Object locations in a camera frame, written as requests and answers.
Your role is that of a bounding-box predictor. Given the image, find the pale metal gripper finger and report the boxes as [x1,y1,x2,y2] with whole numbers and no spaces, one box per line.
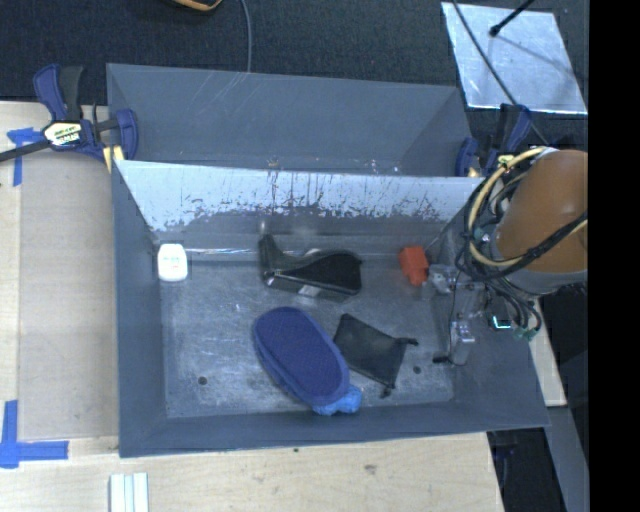
[427,264,459,364]
[449,321,477,366]

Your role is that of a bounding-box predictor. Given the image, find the orange-red block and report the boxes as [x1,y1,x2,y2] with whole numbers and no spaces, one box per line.
[397,245,431,287]

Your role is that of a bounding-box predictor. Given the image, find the black mesh pouch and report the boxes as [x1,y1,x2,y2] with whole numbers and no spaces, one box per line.
[332,313,420,400]

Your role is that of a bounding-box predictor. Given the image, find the black tape dispenser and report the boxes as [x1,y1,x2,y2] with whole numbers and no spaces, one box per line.
[257,233,364,302]

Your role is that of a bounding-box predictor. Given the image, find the grey metal bin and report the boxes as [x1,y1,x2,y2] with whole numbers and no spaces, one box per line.
[105,62,552,459]

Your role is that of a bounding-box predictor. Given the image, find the small white box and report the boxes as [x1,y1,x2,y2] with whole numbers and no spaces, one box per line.
[156,242,190,283]

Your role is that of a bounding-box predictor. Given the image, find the pale wood board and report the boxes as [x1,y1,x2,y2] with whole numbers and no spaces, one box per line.
[17,148,121,442]

